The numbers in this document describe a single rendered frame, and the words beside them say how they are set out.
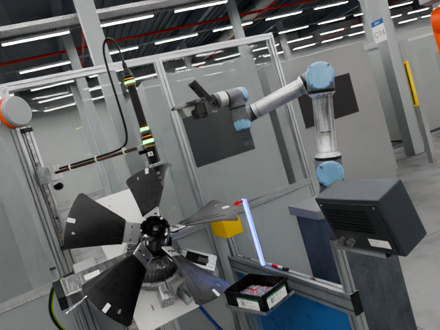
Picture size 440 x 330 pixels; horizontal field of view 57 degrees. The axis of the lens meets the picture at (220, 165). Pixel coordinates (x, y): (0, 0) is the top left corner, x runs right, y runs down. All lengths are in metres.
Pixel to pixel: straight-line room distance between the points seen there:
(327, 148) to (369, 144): 4.28
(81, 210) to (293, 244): 1.64
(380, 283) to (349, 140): 3.97
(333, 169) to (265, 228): 1.07
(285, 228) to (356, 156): 3.24
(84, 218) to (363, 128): 4.84
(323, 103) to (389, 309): 1.01
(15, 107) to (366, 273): 1.82
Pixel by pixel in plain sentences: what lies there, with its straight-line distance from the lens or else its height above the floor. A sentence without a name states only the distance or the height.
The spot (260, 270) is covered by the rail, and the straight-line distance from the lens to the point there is 1.98.
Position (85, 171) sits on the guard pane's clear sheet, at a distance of 2.35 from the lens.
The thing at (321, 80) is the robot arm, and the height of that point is 1.59.
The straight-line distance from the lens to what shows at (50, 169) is 2.07.
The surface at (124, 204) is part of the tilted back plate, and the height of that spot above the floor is 1.30.
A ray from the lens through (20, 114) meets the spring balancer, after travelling 2.20.
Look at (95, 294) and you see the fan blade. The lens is 1.55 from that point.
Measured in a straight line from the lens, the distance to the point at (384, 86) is 8.40.
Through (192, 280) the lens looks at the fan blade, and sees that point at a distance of 1.57.
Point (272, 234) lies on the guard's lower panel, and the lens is 2.80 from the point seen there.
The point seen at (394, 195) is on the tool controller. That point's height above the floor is 1.22.
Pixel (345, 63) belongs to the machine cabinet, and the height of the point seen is 1.86.
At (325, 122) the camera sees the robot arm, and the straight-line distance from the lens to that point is 1.81.
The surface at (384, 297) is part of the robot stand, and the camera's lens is 2.11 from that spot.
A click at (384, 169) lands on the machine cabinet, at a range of 6.24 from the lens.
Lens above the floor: 1.54
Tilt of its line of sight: 5 degrees down
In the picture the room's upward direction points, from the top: 17 degrees counter-clockwise
